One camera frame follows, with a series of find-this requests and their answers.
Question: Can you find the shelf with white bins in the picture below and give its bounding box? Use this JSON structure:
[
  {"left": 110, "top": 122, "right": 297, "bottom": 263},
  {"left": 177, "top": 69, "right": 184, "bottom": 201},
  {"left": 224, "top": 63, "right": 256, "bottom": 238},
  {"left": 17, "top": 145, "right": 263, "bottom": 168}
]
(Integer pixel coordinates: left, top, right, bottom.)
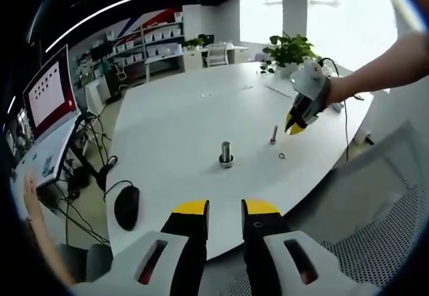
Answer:
[{"left": 107, "top": 11, "right": 185, "bottom": 72}]

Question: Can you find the white cabinet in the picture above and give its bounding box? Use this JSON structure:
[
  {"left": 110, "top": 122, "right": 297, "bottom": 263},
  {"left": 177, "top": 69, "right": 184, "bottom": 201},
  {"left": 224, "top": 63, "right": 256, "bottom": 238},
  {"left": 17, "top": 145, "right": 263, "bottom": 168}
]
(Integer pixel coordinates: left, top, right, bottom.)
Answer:
[{"left": 85, "top": 78, "right": 111, "bottom": 108}]

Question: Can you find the white side table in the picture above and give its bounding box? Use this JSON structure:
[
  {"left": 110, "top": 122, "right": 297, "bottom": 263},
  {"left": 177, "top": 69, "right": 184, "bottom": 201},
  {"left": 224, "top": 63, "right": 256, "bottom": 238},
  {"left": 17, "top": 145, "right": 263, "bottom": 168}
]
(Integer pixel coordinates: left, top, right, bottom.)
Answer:
[{"left": 143, "top": 53, "right": 186, "bottom": 82}]

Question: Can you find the grey mesh office chair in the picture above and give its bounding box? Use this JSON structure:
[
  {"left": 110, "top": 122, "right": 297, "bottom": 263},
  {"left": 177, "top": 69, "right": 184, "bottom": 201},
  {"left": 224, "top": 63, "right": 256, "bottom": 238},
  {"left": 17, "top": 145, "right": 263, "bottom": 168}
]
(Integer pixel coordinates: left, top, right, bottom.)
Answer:
[{"left": 200, "top": 120, "right": 428, "bottom": 296}]

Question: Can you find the curved ceiling light strip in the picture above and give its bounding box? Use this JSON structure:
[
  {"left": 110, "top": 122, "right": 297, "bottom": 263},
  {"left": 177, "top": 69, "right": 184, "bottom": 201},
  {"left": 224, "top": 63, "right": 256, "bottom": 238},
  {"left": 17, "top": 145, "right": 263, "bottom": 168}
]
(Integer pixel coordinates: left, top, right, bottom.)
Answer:
[{"left": 45, "top": 0, "right": 239, "bottom": 53}]

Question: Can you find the black wall screen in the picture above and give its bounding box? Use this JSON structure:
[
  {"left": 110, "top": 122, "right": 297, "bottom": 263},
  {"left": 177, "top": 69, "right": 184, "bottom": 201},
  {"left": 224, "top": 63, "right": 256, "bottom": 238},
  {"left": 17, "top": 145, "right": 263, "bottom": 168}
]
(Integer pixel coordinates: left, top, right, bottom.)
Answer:
[{"left": 90, "top": 41, "right": 110, "bottom": 59}]

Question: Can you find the white slatted chair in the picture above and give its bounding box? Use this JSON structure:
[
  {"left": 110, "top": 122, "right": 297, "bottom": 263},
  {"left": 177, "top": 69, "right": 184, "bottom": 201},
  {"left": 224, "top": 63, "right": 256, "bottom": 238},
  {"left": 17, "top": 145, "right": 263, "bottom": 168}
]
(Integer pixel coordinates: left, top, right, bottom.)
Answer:
[{"left": 202, "top": 44, "right": 231, "bottom": 68}]

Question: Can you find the black mouse cable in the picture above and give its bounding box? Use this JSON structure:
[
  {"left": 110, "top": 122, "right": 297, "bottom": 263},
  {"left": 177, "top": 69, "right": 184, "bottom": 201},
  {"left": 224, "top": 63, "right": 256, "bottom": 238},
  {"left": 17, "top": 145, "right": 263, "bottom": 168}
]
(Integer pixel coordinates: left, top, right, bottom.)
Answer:
[{"left": 103, "top": 179, "right": 135, "bottom": 203}]

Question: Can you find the small potted plant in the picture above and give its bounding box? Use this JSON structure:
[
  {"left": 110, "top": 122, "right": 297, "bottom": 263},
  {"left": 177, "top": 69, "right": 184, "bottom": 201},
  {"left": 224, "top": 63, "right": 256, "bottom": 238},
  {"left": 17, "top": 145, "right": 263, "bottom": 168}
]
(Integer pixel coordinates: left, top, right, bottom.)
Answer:
[{"left": 182, "top": 34, "right": 206, "bottom": 50}]

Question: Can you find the large metal threaded stud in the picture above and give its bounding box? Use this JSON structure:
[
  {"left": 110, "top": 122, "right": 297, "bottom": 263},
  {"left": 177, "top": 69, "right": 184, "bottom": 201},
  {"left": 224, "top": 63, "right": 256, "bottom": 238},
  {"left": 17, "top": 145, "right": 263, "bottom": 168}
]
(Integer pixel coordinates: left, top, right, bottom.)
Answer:
[{"left": 219, "top": 141, "right": 235, "bottom": 169}]

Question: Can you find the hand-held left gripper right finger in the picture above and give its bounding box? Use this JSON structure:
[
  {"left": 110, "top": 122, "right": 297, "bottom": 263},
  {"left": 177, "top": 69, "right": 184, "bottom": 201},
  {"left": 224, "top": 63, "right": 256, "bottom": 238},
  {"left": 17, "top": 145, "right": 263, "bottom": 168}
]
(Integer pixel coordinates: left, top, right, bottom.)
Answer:
[{"left": 241, "top": 197, "right": 376, "bottom": 296}]

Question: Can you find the black computer mouse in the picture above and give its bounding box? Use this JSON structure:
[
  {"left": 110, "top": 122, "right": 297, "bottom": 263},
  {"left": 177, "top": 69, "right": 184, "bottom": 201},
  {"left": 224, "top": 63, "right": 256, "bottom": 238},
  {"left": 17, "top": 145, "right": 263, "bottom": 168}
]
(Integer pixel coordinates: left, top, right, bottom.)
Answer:
[{"left": 113, "top": 185, "right": 141, "bottom": 232}]

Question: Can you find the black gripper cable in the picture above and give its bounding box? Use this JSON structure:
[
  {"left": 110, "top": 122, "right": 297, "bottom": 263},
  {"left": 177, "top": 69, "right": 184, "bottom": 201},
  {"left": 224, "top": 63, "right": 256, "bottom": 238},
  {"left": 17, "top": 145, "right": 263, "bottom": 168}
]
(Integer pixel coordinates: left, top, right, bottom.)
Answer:
[{"left": 316, "top": 57, "right": 351, "bottom": 161}]

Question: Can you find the large computer monitor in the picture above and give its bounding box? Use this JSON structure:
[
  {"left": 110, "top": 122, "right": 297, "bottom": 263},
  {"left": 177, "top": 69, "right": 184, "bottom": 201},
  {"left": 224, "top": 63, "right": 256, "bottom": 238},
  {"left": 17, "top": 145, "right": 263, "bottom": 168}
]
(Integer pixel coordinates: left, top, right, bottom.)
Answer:
[{"left": 22, "top": 44, "right": 81, "bottom": 143}]

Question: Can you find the green potted plant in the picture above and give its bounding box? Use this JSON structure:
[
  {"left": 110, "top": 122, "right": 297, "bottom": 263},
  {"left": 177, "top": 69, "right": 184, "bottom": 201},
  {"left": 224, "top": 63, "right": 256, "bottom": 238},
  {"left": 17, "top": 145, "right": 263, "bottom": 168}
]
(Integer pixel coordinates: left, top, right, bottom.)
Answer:
[{"left": 257, "top": 33, "right": 318, "bottom": 78}]

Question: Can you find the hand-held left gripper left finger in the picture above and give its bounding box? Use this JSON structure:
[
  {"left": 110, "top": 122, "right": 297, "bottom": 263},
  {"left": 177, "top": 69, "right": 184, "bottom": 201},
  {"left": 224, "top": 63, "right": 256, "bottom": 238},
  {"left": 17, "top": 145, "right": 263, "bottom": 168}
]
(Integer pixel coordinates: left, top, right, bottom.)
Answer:
[{"left": 72, "top": 198, "right": 210, "bottom": 296}]

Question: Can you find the white monitor desk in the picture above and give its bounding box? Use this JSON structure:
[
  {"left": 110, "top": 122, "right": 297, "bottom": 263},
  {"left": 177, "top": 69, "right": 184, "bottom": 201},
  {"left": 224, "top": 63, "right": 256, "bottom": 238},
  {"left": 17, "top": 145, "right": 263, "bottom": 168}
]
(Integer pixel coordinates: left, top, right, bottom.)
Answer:
[{"left": 9, "top": 111, "right": 108, "bottom": 192}]

